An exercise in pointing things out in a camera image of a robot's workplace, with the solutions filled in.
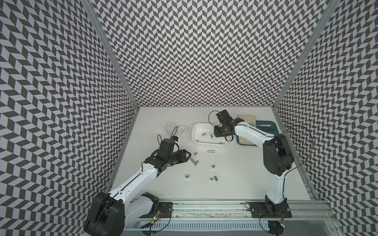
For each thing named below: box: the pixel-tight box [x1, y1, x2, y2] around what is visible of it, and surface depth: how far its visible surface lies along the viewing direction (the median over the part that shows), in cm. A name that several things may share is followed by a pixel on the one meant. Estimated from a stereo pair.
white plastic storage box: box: [191, 122, 229, 146], surface depth 102 cm
